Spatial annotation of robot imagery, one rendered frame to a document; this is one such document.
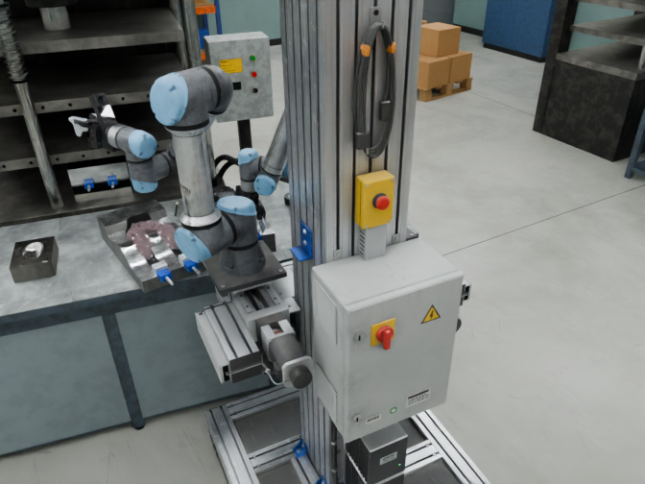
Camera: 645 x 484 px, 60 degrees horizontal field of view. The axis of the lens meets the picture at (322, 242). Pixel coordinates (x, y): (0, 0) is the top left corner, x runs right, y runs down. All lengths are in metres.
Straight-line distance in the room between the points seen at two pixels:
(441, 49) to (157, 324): 5.31
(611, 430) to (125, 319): 2.17
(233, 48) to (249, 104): 0.29
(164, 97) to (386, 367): 0.88
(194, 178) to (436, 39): 5.58
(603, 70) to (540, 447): 3.68
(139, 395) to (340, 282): 1.46
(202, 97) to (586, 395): 2.30
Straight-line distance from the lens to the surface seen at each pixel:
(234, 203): 1.71
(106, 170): 2.95
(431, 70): 6.75
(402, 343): 1.48
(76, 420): 2.73
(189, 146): 1.51
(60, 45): 2.82
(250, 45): 2.91
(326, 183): 1.36
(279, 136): 1.87
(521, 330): 3.31
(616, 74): 5.53
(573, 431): 2.87
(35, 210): 3.03
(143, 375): 2.58
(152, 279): 2.18
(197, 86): 1.47
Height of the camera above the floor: 2.05
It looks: 32 degrees down
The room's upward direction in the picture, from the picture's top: 1 degrees counter-clockwise
